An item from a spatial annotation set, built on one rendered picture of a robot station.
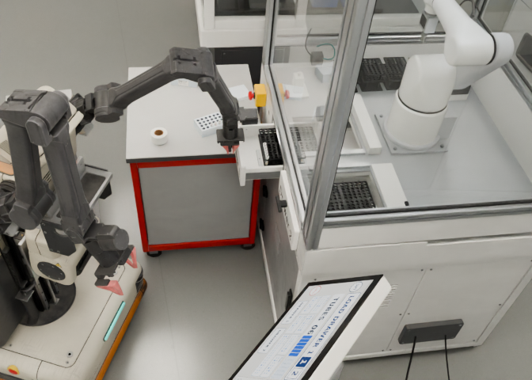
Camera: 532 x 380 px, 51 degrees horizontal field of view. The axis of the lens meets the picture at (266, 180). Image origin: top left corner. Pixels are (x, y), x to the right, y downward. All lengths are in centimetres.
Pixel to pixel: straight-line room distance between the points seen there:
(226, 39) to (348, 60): 159
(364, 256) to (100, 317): 115
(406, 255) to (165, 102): 128
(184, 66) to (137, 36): 288
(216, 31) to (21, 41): 205
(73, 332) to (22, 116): 135
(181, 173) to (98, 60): 193
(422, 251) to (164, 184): 114
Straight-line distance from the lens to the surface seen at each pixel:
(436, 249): 203
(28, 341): 251
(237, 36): 285
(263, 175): 215
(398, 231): 187
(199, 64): 161
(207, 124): 244
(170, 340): 272
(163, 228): 274
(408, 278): 216
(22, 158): 143
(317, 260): 189
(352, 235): 182
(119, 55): 427
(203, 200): 260
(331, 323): 147
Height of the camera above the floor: 242
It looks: 47 degrees down
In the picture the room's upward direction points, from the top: 6 degrees clockwise
